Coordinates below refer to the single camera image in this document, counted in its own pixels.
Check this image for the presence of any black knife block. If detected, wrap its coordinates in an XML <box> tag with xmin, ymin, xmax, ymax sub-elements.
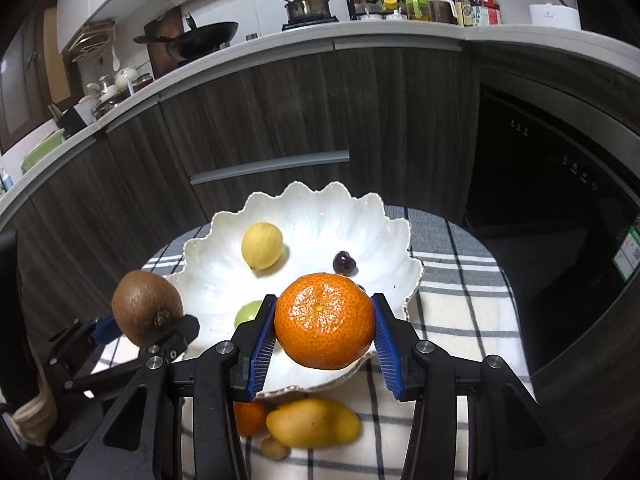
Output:
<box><xmin>48</xmin><ymin>102</ymin><xmax>96</xmax><ymax>131</ymax></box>

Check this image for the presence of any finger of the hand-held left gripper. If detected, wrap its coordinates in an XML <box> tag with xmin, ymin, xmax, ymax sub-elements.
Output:
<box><xmin>64</xmin><ymin>315</ymin><xmax>201</xmax><ymax>396</ymax></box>
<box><xmin>46</xmin><ymin>316</ymin><xmax>122</xmax><ymax>376</ymax></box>

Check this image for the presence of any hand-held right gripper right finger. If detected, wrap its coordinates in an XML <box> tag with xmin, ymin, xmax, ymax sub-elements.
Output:
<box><xmin>370</xmin><ymin>292</ymin><xmax>556</xmax><ymax>480</ymax></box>

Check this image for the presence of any green apple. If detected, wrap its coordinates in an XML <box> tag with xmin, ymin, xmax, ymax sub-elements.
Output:
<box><xmin>234</xmin><ymin>300</ymin><xmax>266</xmax><ymax>328</ymax></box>

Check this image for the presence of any small mandarin orange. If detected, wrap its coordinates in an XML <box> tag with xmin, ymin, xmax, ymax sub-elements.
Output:
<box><xmin>234</xmin><ymin>399</ymin><xmax>271</xmax><ymax>437</ymax></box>

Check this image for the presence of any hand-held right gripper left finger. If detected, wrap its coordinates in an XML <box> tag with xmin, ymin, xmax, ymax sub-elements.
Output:
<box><xmin>65</xmin><ymin>294</ymin><xmax>278</xmax><ymax>480</ymax></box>

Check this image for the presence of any wooden wall rack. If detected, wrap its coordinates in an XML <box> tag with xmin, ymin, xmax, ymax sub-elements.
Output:
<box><xmin>70</xmin><ymin>20</ymin><xmax>117</xmax><ymax>61</ymax></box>

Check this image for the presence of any brown longan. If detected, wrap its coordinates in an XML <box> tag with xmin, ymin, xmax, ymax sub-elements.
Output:
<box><xmin>261</xmin><ymin>436</ymin><xmax>291</xmax><ymax>461</ymax></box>

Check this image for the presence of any white scalloped bowl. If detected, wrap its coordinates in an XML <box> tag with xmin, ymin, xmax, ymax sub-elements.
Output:
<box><xmin>162</xmin><ymin>180</ymin><xmax>426</xmax><ymax>401</ymax></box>

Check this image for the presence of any black wok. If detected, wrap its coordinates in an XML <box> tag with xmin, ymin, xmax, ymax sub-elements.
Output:
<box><xmin>133</xmin><ymin>12</ymin><xmax>240</xmax><ymax>61</ymax></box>

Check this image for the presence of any brown kiwi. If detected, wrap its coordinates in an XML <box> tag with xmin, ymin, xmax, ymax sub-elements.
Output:
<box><xmin>111</xmin><ymin>270</ymin><xmax>184</xmax><ymax>347</ymax></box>

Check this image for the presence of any black cooktop burner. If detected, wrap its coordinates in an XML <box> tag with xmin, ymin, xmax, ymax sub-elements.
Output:
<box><xmin>281</xmin><ymin>15</ymin><xmax>341</xmax><ymax>32</ymax></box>

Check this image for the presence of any yellow mango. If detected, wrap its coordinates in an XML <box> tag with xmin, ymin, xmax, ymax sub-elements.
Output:
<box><xmin>265</xmin><ymin>396</ymin><xmax>361</xmax><ymax>450</ymax></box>

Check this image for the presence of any green basin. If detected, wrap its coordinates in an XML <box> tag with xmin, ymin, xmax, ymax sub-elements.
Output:
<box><xmin>20</xmin><ymin>129</ymin><xmax>67</xmax><ymax>173</ymax></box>

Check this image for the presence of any dark wooden cutting board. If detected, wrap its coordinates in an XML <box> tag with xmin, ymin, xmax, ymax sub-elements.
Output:
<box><xmin>144</xmin><ymin>7</ymin><xmax>186</xmax><ymax>80</ymax></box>

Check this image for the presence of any brown wooden door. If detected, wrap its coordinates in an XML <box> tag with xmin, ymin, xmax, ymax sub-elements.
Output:
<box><xmin>0</xmin><ymin>0</ymin><xmax>73</xmax><ymax>156</ymax></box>

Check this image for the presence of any large mandarin orange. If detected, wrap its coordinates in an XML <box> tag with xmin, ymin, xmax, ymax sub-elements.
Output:
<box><xmin>274</xmin><ymin>272</ymin><xmax>376</xmax><ymax>371</ymax></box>

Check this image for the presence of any black and white checked cloth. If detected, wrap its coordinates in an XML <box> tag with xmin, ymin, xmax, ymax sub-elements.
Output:
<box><xmin>95</xmin><ymin>205</ymin><xmax>538</xmax><ymax>480</ymax></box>

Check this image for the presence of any steel pot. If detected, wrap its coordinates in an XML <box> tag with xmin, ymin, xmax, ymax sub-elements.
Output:
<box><xmin>95</xmin><ymin>91</ymin><xmax>132</xmax><ymax>118</ymax></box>

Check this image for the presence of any black built-in dishwasher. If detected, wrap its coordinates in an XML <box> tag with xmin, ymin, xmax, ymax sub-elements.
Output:
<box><xmin>465</xmin><ymin>82</ymin><xmax>640</xmax><ymax>376</ymax></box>

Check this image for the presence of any white round appliance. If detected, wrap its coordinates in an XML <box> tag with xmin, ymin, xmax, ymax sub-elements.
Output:
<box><xmin>529</xmin><ymin>4</ymin><xmax>582</xmax><ymax>31</ymax></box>

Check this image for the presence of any steel saucepan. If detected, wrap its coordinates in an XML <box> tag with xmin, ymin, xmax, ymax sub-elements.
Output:
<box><xmin>271</xmin><ymin>0</ymin><xmax>332</xmax><ymax>21</ymax></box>

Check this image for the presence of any dark sauce jug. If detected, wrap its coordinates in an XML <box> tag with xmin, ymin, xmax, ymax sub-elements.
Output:
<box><xmin>429</xmin><ymin>0</ymin><xmax>458</xmax><ymax>25</ymax></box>

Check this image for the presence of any yellow lemon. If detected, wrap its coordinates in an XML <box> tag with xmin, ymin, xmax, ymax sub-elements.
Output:
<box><xmin>241</xmin><ymin>222</ymin><xmax>284</xmax><ymax>271</ymax></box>

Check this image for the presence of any dark cherry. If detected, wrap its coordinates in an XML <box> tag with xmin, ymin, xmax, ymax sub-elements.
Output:
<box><xmin>332</xmin><ymin>250</ymin><xmax>358</xmax><ymax>276</ymax></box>

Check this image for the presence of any person's left hand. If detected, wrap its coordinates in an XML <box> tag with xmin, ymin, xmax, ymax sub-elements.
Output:
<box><xmin>12</xmin><ymin>391</ymin><xmax>58</xmax><ymax>448</ymax></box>

